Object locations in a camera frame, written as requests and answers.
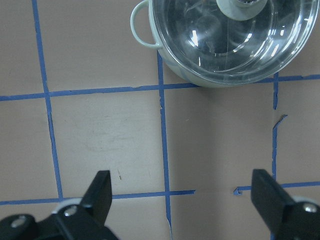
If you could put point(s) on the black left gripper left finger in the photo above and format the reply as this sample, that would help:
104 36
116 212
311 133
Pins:
81 218

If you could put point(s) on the pale green metal pot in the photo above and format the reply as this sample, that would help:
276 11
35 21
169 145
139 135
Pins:
160 42

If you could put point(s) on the glass pot lid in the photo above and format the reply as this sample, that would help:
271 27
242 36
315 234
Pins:
235 37

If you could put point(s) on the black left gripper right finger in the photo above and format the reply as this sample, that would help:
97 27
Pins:
287 217

